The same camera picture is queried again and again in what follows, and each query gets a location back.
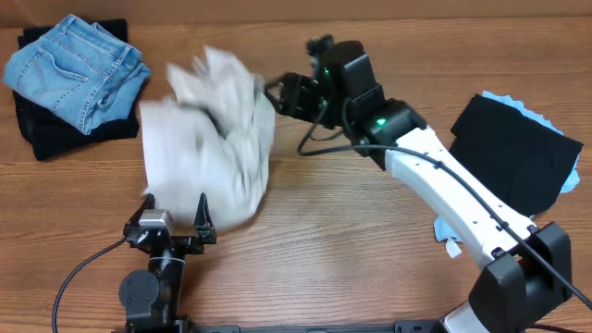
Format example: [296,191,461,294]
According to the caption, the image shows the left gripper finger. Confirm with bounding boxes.
[193,192,214,231]
[125,193,155,228]

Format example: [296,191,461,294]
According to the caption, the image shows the beige khaki shorts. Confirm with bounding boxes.
[140,46,275,230]

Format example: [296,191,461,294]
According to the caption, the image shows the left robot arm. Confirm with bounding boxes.
[118,194,216,333]

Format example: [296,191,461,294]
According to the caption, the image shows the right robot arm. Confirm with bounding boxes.
[265,36,574,332]

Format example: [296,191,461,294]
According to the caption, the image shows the folded black garment left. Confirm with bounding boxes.
[11,18,140,161]

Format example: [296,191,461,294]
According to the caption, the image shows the folded blue denim jeans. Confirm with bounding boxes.
[3,14,151,135]

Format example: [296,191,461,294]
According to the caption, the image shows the light blue printed shirt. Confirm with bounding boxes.
[432,90,581,258]

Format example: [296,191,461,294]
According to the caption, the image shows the black garment right pile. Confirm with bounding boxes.
[448,93,585,217]

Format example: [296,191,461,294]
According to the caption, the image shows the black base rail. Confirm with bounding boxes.
[191,320,446,333]

